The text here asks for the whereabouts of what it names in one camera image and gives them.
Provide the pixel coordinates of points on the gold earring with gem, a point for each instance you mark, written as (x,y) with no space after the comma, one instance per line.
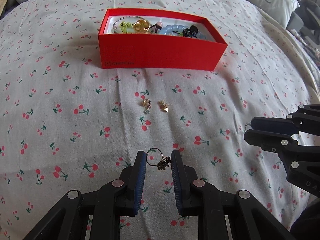
(146,103)

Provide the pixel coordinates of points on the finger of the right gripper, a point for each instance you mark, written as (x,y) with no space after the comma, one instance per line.
(275,142)
(274,125)

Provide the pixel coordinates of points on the red cardboard box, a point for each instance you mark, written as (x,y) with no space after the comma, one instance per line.
(160,50)

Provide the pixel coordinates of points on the gold heart earring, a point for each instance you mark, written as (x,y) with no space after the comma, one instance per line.
(164,106)

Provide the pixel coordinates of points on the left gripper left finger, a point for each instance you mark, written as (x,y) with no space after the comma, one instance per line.
(133,177)

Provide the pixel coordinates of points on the black hair claw clip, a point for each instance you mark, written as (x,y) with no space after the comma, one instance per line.
(191,31)

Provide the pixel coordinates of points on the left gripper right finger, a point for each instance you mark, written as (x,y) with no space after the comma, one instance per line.
(183,176)

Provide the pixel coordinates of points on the cherry print bed sheet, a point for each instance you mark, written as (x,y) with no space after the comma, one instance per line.
(66,123)

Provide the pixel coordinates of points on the gold ring brooch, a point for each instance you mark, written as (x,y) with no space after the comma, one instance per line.
(141,26)

